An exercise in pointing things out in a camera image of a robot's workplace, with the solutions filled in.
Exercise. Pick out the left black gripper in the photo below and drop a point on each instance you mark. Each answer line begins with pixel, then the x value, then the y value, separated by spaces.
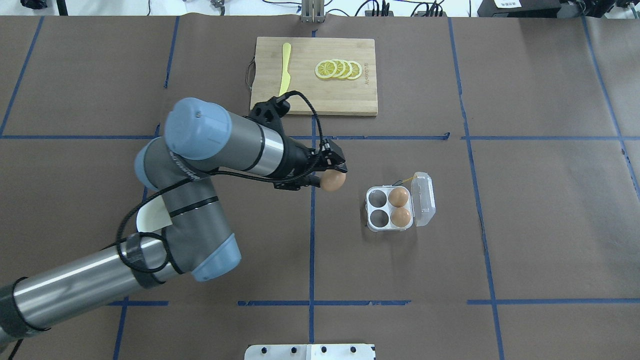
pixel 296 160

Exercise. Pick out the brown egg from bowl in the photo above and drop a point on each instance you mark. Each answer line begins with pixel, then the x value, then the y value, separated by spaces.
pixel 332 180

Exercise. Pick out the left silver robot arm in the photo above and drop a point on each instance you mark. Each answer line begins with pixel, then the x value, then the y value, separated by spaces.
pixel 181 227

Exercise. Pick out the clear plastic egg box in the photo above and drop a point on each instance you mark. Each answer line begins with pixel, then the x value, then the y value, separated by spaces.
pixel 422 204

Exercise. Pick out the brown egg lower slot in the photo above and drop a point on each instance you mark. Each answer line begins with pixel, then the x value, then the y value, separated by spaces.
pixel 401 217

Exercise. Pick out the bamboo cutting board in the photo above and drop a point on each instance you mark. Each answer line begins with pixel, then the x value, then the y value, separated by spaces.
pixel 329 97

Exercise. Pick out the yellow plastic knife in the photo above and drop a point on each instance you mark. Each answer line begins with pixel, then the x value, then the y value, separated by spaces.
pixel 285 64

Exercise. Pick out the lemon slice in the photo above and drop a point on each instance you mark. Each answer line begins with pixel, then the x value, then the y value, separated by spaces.
pixel 326 69
pixel 345 70
pixel 355 70
pixel 339 68

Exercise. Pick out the white ceramic bowl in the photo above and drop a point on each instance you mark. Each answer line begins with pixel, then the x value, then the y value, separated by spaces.
pixel 153 216

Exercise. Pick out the aluminium frame post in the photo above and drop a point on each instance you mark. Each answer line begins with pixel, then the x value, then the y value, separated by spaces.
pixel 313 11

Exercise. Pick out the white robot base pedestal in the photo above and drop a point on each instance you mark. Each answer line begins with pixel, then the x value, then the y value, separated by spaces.
pixel 327 351

